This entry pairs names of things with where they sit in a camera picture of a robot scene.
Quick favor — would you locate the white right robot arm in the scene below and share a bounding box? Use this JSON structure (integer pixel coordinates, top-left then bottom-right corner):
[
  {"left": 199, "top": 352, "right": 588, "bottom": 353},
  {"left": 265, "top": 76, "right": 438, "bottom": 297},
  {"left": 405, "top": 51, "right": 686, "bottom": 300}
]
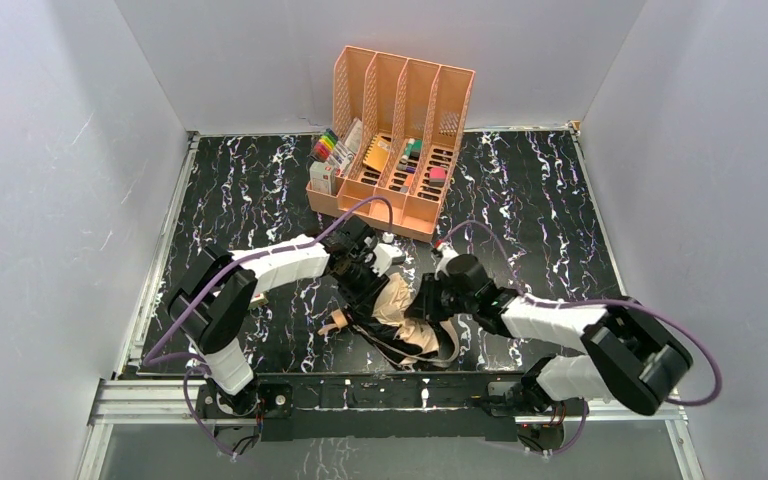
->
[{"left": 405, "top": 254, "right": 693, "bottom": 416}]

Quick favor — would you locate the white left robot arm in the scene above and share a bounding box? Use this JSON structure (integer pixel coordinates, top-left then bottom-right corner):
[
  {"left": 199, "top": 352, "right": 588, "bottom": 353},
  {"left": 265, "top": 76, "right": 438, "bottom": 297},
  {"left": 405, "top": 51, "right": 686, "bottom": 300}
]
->
[{"left": 159, "top": 216, "right": 404, "bottom": 417}]

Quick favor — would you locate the white and yellow box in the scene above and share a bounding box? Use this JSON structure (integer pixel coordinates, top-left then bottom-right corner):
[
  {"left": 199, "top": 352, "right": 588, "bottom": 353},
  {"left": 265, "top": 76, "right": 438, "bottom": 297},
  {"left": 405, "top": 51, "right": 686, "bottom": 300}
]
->
[{"left": 248, "top": 293, "right": 268, "bottom": 310}]

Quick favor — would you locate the white red small box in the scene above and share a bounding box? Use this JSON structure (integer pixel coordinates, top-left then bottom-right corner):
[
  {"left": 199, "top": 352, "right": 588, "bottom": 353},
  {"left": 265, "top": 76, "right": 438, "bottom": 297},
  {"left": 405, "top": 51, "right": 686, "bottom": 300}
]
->
[{"left": 309, "top": 161, "right": 339, "bottom": 196}]

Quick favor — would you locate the pink eraser block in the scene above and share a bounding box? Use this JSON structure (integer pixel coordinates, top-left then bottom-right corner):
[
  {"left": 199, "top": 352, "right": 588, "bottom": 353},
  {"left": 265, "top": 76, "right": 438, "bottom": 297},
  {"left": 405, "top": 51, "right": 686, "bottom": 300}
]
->
[{"left": 427, "top": 166, "right": 448, "bottom": 187}]

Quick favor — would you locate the yellow notebook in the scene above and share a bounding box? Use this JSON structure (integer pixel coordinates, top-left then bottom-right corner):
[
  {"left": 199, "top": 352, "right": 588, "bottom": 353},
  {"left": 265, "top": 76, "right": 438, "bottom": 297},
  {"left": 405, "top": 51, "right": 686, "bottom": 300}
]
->
[{"left": 362, "top": 134, "right": 391, "bottom": 173}]

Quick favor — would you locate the colourful marker set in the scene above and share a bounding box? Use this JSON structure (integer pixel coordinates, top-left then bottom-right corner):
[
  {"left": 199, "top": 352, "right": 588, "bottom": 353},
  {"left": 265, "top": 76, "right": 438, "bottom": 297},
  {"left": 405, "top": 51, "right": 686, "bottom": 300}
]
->
[{"left": 310, "top": 128, "right": 339, "bottom": 162}]

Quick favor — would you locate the orange plastic desk organizer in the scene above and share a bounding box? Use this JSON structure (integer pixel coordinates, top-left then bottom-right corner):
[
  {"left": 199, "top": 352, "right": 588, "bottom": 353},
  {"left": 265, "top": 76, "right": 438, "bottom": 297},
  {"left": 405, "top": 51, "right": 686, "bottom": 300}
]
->
[{"left": 306, "top": 46, "right": 475, "bottom": 242}]

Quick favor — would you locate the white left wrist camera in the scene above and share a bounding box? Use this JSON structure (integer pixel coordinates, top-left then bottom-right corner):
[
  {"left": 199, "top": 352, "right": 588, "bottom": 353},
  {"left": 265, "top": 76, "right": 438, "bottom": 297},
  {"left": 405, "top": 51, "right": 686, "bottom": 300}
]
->
[{"left": 372, "top": 232, "right": 406, "bottom": 275}]

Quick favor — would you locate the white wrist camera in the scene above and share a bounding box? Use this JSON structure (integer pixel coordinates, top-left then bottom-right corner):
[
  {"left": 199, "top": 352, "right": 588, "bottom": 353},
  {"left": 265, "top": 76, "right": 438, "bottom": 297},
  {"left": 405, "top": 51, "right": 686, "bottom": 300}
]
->
[
  {"left": 372, "top": 232, "right": 406, "bottom": 275},
  {"left": 432, "top": 240, "right": 459, "bottom": 277}
]

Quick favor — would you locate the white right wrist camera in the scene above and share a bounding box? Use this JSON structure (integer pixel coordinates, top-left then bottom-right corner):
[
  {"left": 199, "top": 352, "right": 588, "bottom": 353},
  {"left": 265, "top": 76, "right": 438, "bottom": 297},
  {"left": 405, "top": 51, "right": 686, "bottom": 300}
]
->
[{"left": 432, "top": 240, "right": 459, "bottom": 277}]

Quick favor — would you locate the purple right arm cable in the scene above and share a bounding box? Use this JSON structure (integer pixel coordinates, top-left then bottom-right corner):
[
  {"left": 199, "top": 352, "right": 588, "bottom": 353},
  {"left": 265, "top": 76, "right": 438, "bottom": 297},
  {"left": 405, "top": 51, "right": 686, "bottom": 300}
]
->
[{"left": 433, "top": 219, "right": 724, "bottom": 456}]

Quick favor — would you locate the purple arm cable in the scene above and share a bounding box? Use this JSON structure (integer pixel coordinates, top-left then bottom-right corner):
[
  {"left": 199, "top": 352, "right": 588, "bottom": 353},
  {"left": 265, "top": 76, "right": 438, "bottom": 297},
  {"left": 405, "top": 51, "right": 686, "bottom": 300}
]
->
[
  {"left": 433, "top": 219, "right": 724, "bottom": 456},
  {"left": 142, "top": 195, "right": 396, "bottom": 458}
]

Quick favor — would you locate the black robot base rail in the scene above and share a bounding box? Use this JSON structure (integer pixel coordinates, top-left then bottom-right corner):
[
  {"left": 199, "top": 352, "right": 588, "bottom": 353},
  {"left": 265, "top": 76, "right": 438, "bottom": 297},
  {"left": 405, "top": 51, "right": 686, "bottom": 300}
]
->
[{"left": 191, "top": 372, "right": 584, "bottom": 447}]

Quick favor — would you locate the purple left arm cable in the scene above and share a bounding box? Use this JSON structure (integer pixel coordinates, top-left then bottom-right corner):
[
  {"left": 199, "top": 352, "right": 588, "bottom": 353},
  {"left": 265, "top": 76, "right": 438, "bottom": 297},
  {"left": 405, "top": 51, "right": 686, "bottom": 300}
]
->
[{"left": 142, "top": 195, "right": 396, "bottom": 458}]

